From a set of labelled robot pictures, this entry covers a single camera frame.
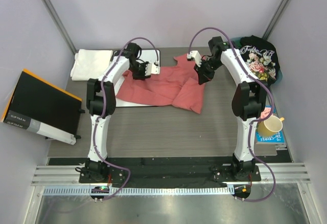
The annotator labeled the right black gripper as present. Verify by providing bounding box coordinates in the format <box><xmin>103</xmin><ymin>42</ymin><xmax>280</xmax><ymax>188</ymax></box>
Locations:
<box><xmin>194</xmin><ymin>57</ymin><xmax>223</xmax><ymax>84</ymax></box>

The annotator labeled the pink t shirt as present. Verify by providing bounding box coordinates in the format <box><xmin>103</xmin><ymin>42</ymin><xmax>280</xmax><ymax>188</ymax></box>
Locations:
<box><xmin>116</xmin><ymin>54</ymin><xmax>205</xmax><ymax>114</ymax></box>

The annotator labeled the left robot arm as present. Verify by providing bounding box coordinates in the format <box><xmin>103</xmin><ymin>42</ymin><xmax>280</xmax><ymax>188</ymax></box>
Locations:
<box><xmin>85</xmin><ymin>42</ymin><xmax>152</xmax><ymax>183</ymax></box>

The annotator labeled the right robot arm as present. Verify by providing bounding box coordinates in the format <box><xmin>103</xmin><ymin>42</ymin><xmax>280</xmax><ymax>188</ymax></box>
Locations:
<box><xmin>187</xmin><ymin>37</ymin><xmax>267</xmax><ymax>182</ymax></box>

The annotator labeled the white dry-erase board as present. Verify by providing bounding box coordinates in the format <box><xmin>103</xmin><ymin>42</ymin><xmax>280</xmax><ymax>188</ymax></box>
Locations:
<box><xmin>114</xmin><ymin>50</ymin><xmax>160</xmax><ymax>107</ymax></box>

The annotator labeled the teal plastic basket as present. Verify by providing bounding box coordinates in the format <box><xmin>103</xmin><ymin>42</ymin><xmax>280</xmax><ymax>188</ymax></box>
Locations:
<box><xmin>225</xmin><ymin>37</ymin><xmax>285</xmax><ymax>85</ymax></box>

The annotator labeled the folded white t shirt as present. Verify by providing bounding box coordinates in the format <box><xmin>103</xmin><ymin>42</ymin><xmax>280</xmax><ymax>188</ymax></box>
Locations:
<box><xmin>70</xmin><ymin>49</ymin><xmax>113</xmax><ymax>81</ymax></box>

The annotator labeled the black floral t shirt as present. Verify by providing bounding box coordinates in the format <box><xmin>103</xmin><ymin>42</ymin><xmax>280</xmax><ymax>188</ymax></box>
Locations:
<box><xmin>240</xmin><ymin>35</ymin><xmax>281</xmax><ymax>86</ymax></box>

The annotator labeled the yellow mug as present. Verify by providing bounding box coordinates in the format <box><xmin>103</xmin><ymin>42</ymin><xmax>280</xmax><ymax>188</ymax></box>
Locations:
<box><xmin>257</xmin><ymin>116</ymin><xmax>285</xmax><ymax>137</ymax></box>

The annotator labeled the blue picture book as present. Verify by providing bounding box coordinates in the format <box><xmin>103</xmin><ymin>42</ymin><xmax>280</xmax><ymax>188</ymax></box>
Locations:
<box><xmin>255</xmin><ymin>105</ymin><xmax>285</xmax><ymax>145</ymax></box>

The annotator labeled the black orange clip file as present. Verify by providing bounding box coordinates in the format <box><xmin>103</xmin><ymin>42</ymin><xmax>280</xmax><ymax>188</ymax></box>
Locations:
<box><xmin>1</xmin><ymin>69</ymin><xmax>85</xmax><ymax>145</ymax></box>

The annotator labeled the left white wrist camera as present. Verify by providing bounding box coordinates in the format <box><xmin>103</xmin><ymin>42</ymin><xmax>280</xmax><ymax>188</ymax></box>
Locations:
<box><xmin>145</xmin><ymin>62</ymin><xmax>160</xmax><ymax>76</ymax></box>

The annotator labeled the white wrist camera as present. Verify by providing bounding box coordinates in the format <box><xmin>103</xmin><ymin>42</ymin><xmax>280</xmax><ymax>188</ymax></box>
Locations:
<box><xmin>145</xmin><ymin>62</ymin><xmax>160</xmax><ymax>76</ymax></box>
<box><xmin>186</xmin><ymin>51</ymin><xmax>202</xmax><ymax>67</ymax></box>

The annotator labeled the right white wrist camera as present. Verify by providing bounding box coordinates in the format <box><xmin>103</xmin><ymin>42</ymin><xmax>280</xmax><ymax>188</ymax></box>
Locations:
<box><xmin>186</xmin><ymin>51</ymin><xmax>202</xmax><ymax>67</ymax></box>

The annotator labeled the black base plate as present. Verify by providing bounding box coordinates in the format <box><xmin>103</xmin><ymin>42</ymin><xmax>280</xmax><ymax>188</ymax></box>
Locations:
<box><xmin>75</xmin><ymin>156</ymin><xmax>261</xmax><ymax>189</ymax></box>

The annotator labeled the slotted cable duct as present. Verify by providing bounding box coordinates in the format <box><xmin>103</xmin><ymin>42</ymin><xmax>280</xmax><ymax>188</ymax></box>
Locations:
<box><xmin>43</xmin><ymin>185</ymin><xmax>235</xmax><ymax>197</ymax></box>

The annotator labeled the aluminium frame rail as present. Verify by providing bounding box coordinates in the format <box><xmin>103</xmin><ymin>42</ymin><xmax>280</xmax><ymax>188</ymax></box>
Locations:
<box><xmin>32</xmin><ymin>163</ymin><xmax>311</xmax><ymax>188</ymax></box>

